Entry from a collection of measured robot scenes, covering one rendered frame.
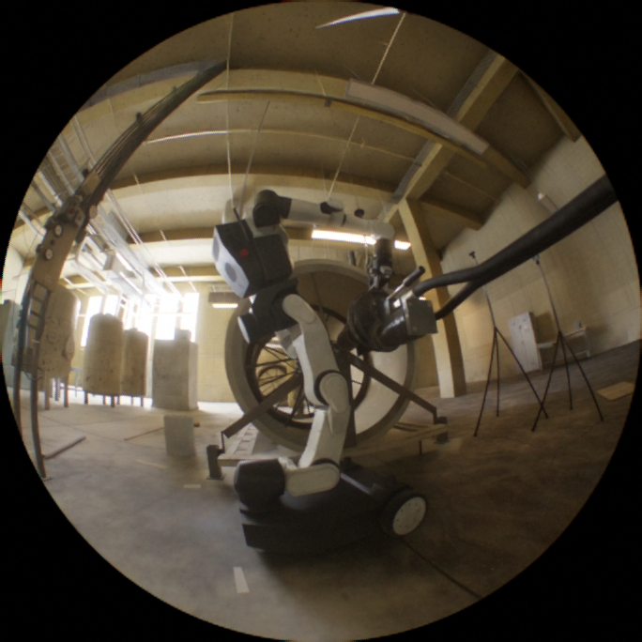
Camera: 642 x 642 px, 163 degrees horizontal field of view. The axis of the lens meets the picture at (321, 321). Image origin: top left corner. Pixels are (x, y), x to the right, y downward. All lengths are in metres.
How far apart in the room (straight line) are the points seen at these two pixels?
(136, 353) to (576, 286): 13.42
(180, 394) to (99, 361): 2.64
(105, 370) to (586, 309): 13.08
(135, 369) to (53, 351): 3.39
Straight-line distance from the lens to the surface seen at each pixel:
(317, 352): 0.88
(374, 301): 1.03
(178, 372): 7.24
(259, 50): 6.24
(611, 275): 8.61
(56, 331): 4.69
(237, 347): 1.74
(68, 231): 1.79
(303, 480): 0.86
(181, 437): 2.22
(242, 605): 0.79
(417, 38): 6.67
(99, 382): 6.24
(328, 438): 0.90
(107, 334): 6.34
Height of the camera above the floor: 0.63
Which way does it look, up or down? 17 degrees up
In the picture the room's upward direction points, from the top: 4 degrees counter-clockwise
